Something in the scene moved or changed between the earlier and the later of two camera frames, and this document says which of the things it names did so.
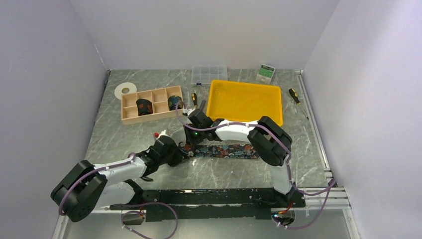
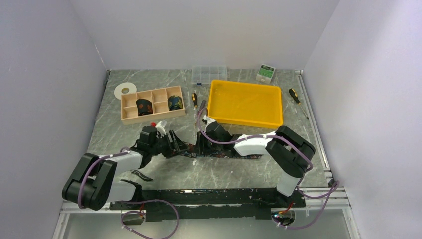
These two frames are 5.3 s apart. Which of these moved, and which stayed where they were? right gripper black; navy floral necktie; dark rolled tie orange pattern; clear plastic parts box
Moved: right gripper black
Stayed: dark rolled tie orange pattern; clear plastic parts box; navy floral necktie
